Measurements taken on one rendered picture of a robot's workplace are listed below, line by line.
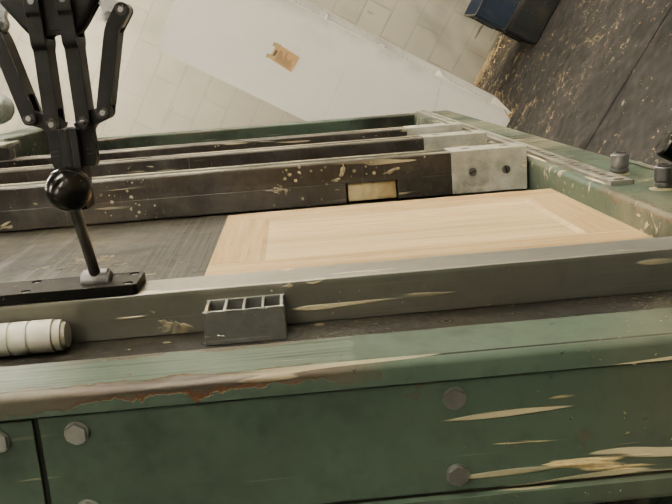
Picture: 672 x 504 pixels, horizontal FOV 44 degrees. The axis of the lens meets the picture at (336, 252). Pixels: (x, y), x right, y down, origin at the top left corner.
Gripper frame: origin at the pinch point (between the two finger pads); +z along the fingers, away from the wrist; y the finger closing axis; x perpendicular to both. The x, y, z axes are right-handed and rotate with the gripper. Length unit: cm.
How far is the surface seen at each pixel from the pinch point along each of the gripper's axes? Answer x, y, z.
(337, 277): 1.0, -21.8, 11.6
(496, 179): -60, -52, 14
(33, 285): -1.8, 5.9, 10.6
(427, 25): -554, -125, -27
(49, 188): 4.8, 1.2, 1.0
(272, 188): -60, -15, 12
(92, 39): -573, 123, -35
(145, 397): 26.0, -8.8, 11.4
